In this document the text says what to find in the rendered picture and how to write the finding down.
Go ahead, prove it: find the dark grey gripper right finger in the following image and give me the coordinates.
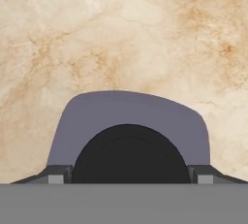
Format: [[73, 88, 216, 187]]
[[187, 164, 248, 184]]

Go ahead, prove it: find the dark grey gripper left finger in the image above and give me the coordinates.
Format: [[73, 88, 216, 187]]
[[11, 164, 74, 184]]

